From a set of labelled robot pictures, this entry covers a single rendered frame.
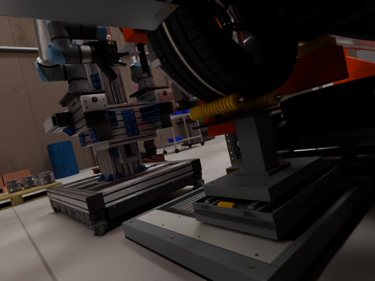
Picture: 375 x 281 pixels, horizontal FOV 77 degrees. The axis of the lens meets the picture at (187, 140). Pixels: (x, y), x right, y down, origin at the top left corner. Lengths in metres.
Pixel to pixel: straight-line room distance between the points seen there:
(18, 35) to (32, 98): 2.00
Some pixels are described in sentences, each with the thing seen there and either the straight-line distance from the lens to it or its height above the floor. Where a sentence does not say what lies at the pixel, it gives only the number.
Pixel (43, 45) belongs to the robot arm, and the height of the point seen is 1.07.
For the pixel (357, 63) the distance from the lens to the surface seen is 3.28.
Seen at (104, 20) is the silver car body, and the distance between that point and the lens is 0.64.
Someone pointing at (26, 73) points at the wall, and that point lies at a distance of 9.27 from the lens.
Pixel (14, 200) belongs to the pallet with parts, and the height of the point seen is 0.08.
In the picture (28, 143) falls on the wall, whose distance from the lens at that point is 8.76.
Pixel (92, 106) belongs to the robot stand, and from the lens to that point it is 1.44.
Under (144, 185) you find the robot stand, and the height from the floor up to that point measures 0.18.
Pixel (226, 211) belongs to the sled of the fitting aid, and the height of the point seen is 0.15.
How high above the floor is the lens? 0.45
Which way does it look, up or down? 2 degrees down
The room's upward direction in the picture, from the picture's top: 13 degrees counter-clockwise
